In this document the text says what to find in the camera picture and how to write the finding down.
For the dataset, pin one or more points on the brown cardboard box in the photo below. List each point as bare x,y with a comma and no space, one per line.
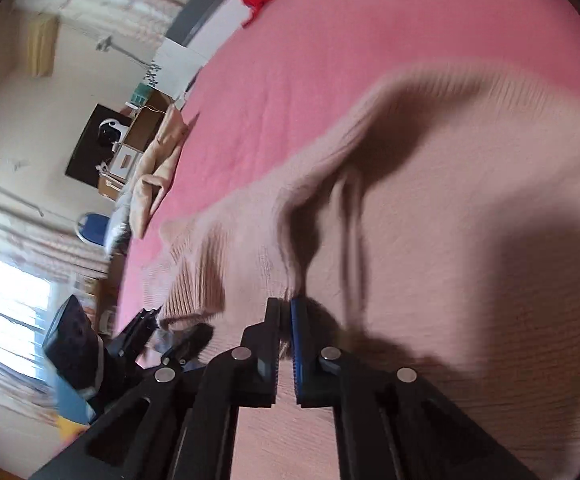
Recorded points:
147,122

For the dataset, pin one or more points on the bright window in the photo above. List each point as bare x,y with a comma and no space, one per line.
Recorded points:
5,310

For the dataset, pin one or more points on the blue chair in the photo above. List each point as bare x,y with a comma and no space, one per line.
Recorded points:
94,227

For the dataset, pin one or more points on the black flat screen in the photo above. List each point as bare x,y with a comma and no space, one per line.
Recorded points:
82,155

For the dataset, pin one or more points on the blue cloth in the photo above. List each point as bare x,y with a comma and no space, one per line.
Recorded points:
72,397

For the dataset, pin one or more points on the patterned pale curtain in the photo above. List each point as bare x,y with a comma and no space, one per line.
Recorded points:
120,0
20,230

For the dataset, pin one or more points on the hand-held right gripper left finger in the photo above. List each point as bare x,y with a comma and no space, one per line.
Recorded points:
265,365

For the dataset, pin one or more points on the light pink knit sweater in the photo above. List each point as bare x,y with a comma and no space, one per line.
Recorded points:
469,260

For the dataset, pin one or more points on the beige knit garment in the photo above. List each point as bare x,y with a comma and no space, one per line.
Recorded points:
157,175

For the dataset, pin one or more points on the beige air conditioner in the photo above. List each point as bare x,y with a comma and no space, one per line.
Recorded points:
42,45

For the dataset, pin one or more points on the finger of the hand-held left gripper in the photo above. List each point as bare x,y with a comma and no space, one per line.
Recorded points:
190,347
137,332

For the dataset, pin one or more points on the pink fleece bed blanket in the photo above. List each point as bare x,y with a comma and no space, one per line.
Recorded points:
345,60

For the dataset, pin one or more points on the teal storage box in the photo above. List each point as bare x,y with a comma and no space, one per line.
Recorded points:
140,95

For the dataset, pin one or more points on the white round robot toy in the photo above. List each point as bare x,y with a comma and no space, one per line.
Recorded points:
110,132

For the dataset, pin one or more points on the silver pillow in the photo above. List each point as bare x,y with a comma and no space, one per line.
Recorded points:
119,230

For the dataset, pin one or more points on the metal wall rail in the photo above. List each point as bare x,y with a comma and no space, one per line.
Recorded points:
5,190

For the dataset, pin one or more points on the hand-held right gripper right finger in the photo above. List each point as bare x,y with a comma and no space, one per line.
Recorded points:
300,355

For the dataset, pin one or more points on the white flower print nightstand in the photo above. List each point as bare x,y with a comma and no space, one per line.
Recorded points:
177,67

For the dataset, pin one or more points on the grey and white headboard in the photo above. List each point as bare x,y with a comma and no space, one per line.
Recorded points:
200,10

